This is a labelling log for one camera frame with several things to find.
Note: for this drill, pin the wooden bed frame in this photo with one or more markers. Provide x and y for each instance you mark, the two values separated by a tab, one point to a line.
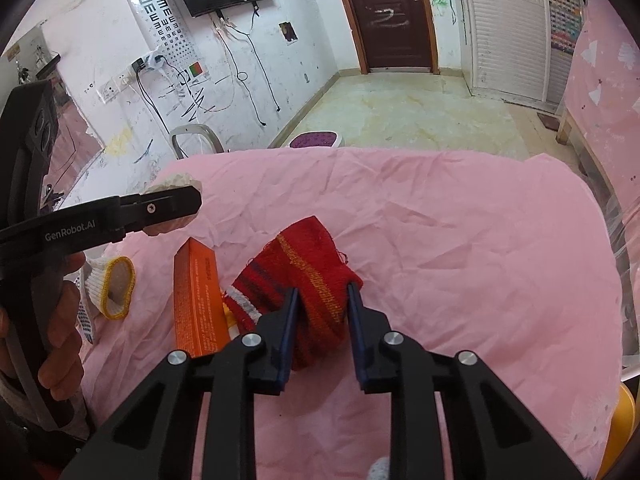
564	127

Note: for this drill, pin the dark door mat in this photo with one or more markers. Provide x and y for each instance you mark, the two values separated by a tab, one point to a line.
549	121

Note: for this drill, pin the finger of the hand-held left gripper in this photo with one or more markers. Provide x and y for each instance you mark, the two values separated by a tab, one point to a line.
160	207

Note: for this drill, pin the brown scribbled board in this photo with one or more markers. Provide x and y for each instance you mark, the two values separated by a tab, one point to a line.
75	150

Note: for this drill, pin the red striped knit cloth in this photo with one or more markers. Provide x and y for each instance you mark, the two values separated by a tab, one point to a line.
305	265

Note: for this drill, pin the pink tablecloth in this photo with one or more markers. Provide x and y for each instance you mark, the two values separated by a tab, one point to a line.
450	260

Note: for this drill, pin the person's right hand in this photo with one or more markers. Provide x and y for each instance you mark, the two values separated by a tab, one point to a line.
379	470

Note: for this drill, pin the orange cardboard box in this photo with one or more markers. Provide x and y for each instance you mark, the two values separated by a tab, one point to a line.
197	300

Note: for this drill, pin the grey metal chair frame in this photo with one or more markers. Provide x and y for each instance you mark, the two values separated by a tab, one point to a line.
192	130

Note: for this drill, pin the dark brown door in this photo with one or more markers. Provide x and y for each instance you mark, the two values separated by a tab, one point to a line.
390	20

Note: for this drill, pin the white slatted wardrobe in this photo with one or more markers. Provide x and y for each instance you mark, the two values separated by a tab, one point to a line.
505	35

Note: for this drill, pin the black plug adapter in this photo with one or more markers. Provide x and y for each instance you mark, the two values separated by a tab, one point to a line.
140	65

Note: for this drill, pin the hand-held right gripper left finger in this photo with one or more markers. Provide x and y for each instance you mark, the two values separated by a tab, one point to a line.
290	325

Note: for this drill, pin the white dotted work glove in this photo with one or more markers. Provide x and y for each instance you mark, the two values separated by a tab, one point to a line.
97	272

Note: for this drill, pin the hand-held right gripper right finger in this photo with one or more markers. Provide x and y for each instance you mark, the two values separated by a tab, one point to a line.
356	330

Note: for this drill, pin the pink printed curtain sheet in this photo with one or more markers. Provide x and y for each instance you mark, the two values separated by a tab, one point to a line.
605	100

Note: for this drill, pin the colourful grid wall poster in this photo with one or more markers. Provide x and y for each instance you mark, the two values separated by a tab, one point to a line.
565	20

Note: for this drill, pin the yellow scrap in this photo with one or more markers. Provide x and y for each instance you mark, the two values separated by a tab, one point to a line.
230	320

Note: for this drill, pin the eye chart poster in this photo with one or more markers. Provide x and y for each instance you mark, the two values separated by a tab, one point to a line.
165	20

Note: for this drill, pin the person's left hand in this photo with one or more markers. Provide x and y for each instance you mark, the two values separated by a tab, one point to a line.
67	310

